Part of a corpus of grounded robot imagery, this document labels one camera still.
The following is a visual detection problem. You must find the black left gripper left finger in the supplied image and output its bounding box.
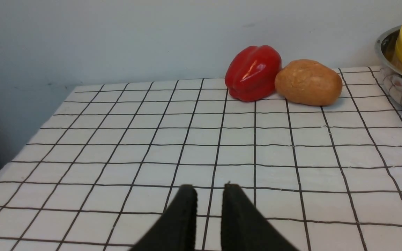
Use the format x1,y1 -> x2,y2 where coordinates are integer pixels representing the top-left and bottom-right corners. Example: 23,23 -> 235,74
131,184 -> 198,251

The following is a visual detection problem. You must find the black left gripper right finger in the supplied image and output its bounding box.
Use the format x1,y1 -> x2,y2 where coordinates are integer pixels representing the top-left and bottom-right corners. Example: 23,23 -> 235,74
221,184 -> 297,251

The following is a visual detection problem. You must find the stainless steel pot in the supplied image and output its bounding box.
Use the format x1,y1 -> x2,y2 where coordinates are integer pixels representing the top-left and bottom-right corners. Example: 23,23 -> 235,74
374,26 -> 402,107

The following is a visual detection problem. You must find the white checkered tablecloth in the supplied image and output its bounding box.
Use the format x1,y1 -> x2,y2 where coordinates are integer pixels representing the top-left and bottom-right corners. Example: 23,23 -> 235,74
0,67 -> 402,251

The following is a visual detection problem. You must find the red bell pepper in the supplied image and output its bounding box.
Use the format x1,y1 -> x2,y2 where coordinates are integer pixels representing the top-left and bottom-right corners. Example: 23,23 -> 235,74
225,45 -> 282,102

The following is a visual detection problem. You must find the brown bread roll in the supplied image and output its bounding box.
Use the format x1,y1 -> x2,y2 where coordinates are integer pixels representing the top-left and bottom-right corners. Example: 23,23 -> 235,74
275,59 -> 343,106

